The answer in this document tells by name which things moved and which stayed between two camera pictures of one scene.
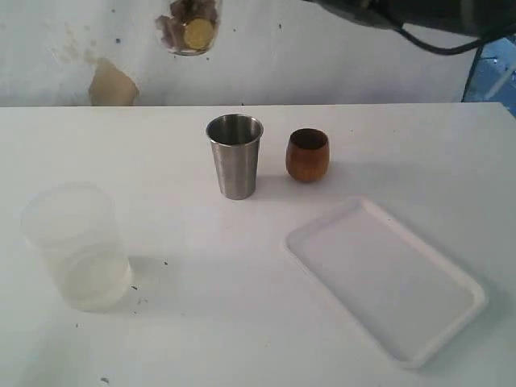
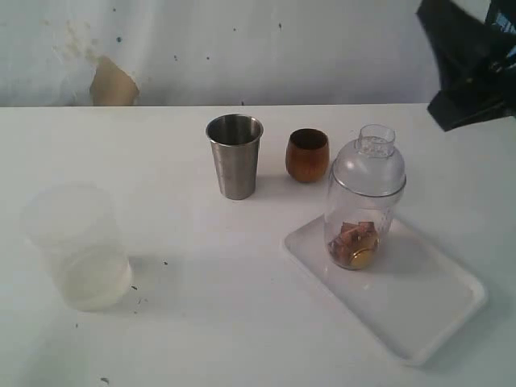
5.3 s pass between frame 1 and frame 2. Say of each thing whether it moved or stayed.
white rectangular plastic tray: stayed
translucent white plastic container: stayed
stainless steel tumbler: stayed
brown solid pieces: moved
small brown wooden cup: stayed
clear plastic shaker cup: moved
